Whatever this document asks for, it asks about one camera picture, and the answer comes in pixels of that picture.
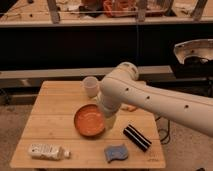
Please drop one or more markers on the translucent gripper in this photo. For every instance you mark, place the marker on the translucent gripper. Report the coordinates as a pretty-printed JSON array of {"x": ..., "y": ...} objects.
[{"x": 109, "y": 122}]

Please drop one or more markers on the white plastic bottle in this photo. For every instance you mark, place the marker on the white plastic bottle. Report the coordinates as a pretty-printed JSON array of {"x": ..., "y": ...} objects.
[{"x": 48, "y": 152}]

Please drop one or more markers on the silver robot base dome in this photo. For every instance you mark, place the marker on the silver robot base dome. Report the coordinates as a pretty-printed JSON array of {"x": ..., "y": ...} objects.
[{"x": 201, "y": 48}]

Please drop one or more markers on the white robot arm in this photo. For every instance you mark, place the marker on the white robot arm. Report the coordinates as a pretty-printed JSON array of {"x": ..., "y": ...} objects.
[{"x": 121, "y": 86}]

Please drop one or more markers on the orange ceramic bowl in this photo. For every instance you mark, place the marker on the orange ceramic bowl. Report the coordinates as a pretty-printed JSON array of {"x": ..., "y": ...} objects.
[{"x": 89, "y": 121}]

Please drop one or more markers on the black white striped block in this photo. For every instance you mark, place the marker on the black white striped block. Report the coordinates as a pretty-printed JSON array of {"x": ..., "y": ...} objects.
[{"x": 137, "y": 138}]

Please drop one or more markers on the blue sponge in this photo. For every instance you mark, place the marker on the blue sponge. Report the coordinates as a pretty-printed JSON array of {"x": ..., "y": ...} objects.
[{"x": 119, "y": 152}]

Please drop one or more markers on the white plastic cup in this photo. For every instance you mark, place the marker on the white plastic cup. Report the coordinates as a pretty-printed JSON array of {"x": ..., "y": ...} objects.
[{"x": 91, "y": 86}]

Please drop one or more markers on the wooden table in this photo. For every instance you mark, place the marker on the wooden table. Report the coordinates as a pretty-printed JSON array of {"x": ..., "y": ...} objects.
[{"x": 51, "y": 121}]

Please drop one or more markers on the orange object on shelf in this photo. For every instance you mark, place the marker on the orange object on shelf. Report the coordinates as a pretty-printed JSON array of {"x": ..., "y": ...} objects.
[{"x": 119, "y": 8}]

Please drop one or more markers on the long wooden workbench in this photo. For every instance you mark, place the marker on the long wooden workbench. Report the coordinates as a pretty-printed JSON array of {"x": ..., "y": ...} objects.
[{"x": 42, "y": 13}]

